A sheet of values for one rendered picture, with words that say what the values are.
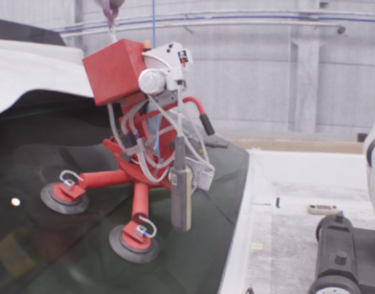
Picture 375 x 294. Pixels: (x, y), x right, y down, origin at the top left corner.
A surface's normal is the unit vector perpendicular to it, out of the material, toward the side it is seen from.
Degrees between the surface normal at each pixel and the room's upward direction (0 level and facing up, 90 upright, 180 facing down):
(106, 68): 90
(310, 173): 90
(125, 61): 90
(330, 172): 90
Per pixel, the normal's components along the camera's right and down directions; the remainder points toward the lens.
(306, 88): -0.26, 0.22
